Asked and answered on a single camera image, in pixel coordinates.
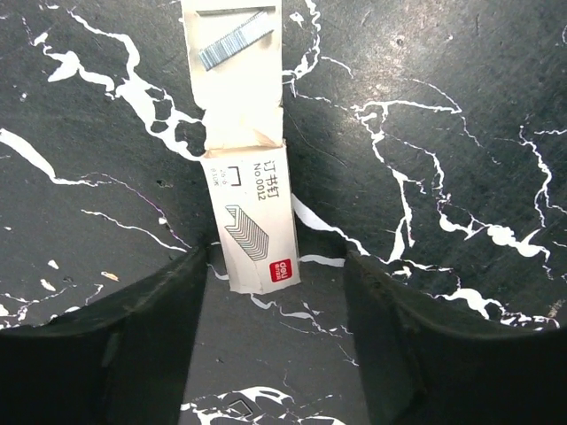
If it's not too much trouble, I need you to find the white staple box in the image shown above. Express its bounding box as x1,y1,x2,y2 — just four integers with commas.
182,1,300,294

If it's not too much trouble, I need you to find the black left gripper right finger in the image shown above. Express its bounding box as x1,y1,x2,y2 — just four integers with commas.
343,251,566,424

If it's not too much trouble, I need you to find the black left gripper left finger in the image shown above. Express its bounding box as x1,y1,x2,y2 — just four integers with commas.
1,248,207,424

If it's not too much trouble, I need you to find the silver staple strip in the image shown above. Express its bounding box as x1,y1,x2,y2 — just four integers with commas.
198,11,274,71

